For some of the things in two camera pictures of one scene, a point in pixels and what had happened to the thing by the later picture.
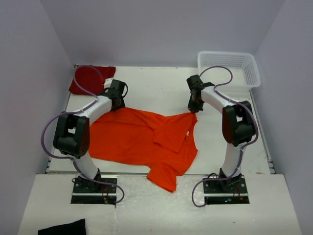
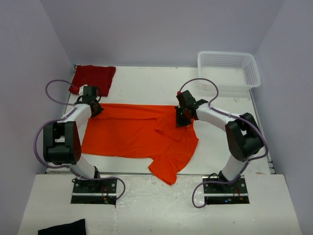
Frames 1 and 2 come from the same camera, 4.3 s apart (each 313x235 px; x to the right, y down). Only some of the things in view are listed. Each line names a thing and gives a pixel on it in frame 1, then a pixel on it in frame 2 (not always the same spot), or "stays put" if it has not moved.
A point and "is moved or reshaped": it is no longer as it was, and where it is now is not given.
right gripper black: [194, 108] → [179, 122]
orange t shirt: [163, 145] is moved or reshaped
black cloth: [76, 228] stays put
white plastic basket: [245, 75] stays put
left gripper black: [122, 105] → [99, 108]
